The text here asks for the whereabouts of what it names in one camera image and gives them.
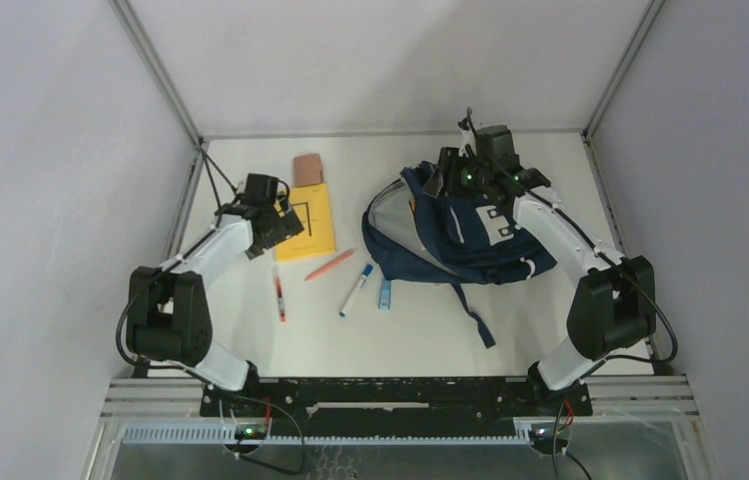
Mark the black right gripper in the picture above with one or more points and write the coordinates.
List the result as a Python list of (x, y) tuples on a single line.
[(451, 161)]

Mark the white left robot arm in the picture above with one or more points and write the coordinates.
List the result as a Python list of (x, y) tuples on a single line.
[(167, 319)]

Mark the orange pen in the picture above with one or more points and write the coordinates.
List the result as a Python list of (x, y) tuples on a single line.
[(338, 260)]

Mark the black mounting rail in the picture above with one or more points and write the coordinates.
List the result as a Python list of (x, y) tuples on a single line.
[(394, 408)]

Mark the yellow paperback book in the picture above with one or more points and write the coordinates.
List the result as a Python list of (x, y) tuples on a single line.
[(312, 206)]

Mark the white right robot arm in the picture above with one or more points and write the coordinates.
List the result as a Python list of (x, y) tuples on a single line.
[(613, 307)]

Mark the white marker blue cap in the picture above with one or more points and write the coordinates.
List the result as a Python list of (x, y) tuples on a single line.
[(353, 293)]

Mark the red and white pen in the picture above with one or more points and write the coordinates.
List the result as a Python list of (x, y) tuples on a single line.
[(279, 294)]

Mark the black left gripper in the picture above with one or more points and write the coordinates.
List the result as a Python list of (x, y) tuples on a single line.
[(287, 226)]

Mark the navy blue student backpack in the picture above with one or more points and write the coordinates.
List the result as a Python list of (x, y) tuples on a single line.
[(417, 238)]

